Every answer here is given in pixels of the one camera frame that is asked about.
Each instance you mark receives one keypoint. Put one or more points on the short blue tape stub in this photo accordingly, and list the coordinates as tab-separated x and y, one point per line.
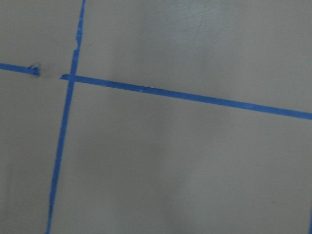
33	70

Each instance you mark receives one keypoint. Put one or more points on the long blue tape line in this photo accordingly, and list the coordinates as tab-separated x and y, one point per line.
65	117

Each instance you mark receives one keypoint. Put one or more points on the crossing blue tape line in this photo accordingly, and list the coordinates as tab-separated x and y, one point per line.
194	97

